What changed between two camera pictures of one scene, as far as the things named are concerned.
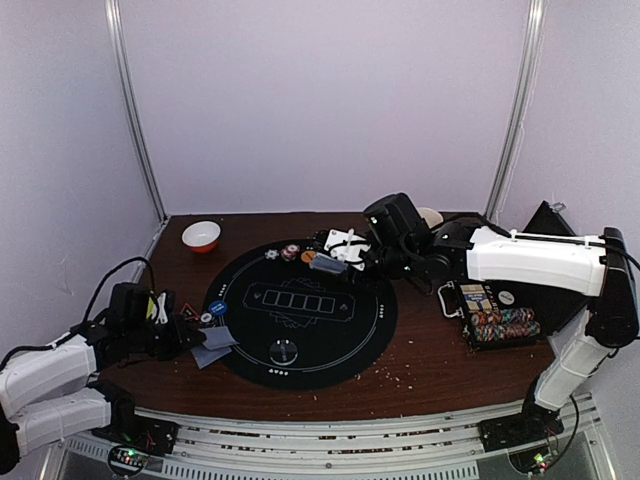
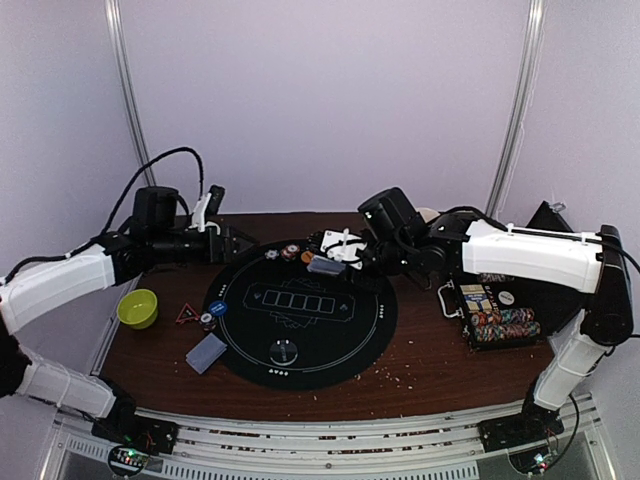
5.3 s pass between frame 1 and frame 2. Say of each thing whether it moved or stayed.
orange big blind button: stayed
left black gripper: moved
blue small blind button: stayed
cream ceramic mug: stayed
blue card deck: moved
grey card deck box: stayed
